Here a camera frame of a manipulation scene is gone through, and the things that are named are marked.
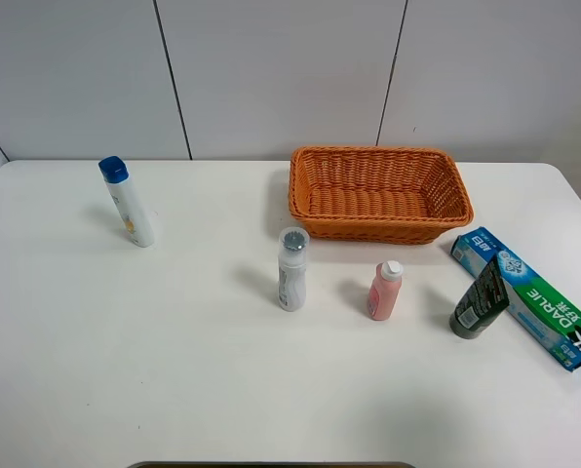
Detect white bottle clear cap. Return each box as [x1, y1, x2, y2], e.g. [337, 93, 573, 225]
[278, 227, 310, 312]

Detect pink bottle white cap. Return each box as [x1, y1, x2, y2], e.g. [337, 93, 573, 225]
[368, 260, 404, 321]

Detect black squeeze tube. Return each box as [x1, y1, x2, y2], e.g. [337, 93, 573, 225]
[449, 254, 510, 339]

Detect green Darlie toothpaste box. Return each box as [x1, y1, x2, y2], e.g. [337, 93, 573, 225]
[451, 227, 581, 371]

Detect orange wicker basket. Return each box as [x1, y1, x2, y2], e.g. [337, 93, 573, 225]
[288, 146, 474, 245]

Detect white bottle blue cap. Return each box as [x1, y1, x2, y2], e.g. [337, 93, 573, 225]
[98, 156, 155, 248]

